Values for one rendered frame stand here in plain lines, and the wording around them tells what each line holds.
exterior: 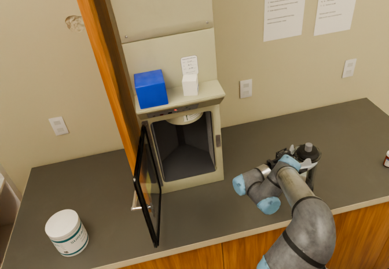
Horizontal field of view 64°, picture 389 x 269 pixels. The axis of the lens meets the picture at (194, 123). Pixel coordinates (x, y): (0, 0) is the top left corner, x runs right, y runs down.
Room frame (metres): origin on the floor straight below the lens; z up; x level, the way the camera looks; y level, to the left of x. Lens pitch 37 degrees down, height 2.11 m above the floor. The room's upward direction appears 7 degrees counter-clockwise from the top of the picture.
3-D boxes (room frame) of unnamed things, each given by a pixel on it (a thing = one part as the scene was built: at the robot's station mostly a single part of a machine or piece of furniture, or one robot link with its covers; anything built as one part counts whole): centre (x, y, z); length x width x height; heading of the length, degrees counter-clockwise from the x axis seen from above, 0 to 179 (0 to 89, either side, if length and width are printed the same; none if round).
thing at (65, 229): (0.80, 0.58, 1.01); 0.13 x 0.13 x 0.15
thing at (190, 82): (0.98, 0.00, 1.54); 0.05 x 0.05 x 0.06; 81
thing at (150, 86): (0.96, 0.14, 1.55); 0.10 x 0.10 x 0.09; 7
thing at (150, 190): (0.84, 0.21, 1.19); 0.30 x 0.01 x 0.40; 177
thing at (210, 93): (0.97, 0.04, 1.46); 0.32 x 0.12 x 0.10; 97
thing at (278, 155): (0.89, -0.33, 1.17); 0.12 x 0.08 x 0.09; 112
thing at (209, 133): (1.15, 0.07, 1.19); 0.26 x 0.24 x 0.35; 97
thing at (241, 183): (0.82, -0.18, 1.16); 0.11 x 0.09 x 0.08; 112
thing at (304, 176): (0.94, -0.46, 1.06); 0.11 x 0.11 x 0.21
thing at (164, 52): (1.15, 0.07, 1.32); 0.32 x 0.25 x 0.77; 97
